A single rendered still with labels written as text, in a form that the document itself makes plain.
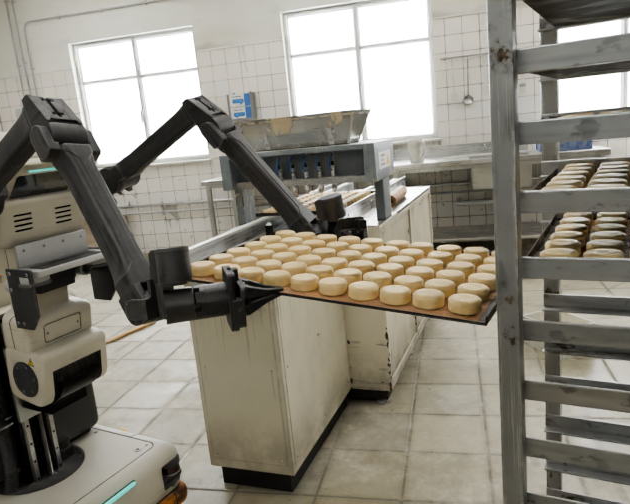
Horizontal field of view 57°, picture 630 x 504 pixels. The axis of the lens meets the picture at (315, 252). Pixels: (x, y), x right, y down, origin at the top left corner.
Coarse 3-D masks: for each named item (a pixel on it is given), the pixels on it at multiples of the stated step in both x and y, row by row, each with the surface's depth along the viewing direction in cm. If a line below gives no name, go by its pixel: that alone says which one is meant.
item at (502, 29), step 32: (512, 0) 70; (512, 32) 71; (512, 64) 71; (512, 96) 72; (512, 128) 73; (512, 160) 74; (512, 192) 75; (512, 224) 76; (512, 256) 77; (512, 288) 78; (512, 320) 79; (512, 352) 80; (512, 384) 81; (512, 416) 82; (512, 448) 83; (512, 480) 84
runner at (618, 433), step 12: (552, 420) 125; (564, 420) 124; (576, 420) 123; (588, 420) 121; (552, 432) 123; (564, 432) 122; (576, 432) 122; (588, 432) 122; (600, 432) 121; (612, 432) 120; (624, 432) 118; (624, 444) 117
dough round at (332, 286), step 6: (318, 282) 100; (324, 282) 100; (330, 282) 99; (336, 282) 99; (342, 282) 99; (324, 288) 99; (330, 288) 98; (336, 288) 98; (342, 288) 99; (324, 294) 99; (330, 294) 98; (336, 294) 98; (342, 294) 99
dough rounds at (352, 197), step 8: (344, 192) 300; (352, 192) 296; (360, 192) 293; (368, 192) 296; (304, 200) 284; (312, 200) 280; (344, 200) 268; (352, 200) 270; (272, 208) 265; (312, 208) 256
